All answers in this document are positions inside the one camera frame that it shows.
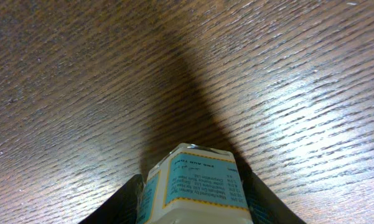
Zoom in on small jar gold lid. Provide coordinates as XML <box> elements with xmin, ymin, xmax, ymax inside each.
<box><xmin>136</xmin><ymin>143</ymin><xmax>253</xmax><ymax>224</ymax></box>

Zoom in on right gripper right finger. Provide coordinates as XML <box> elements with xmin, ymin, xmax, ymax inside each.
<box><xmin>241</xmin><ymin>170</ymin><xmax>306</xmax><ymax>224</ymax></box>

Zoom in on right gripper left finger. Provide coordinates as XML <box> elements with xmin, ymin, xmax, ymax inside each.
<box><xmin>80</xmin><ymin>174</ymin><xmax>144</xmax><ymax>224</ymax></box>

